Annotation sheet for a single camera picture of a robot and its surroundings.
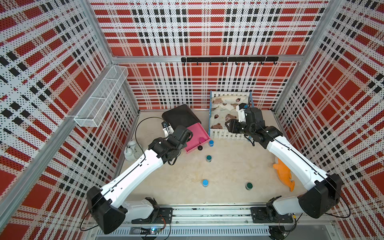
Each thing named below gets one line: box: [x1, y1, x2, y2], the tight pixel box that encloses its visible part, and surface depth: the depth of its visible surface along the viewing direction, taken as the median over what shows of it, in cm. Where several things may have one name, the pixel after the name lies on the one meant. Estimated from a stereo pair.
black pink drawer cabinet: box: [161, 104, 211, 154], surface depth 95 cm
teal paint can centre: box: [206, 155, 213, 163], surface depth 94 cm
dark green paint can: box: [245, 182, 253, 191], surface depth 83 cm
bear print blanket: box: [210, 95, 249, 130], surface depth 107 cm
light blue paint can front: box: [202, 179, 209, 188], surface depth 84 cm
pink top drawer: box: [185, 122, 211, 154], surface depth 92 cm
